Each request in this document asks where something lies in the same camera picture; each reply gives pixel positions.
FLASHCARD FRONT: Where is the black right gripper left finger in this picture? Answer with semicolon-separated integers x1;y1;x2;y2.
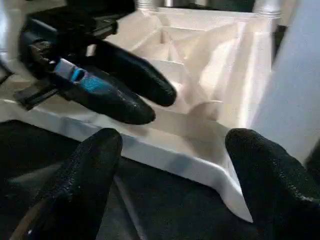
14;128;124;240

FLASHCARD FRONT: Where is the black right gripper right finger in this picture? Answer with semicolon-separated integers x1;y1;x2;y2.
224;128;320;240

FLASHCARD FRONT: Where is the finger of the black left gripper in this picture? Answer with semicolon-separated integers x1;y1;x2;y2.
53;58;157;126
87;39;178;108

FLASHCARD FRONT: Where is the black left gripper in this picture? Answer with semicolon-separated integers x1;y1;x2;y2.
13;9;120;111

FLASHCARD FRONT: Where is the white plastic table top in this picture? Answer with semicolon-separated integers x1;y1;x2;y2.
0;6;284;224

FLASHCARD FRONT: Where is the black work mat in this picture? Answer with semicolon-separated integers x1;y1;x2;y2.
0;0;320;240

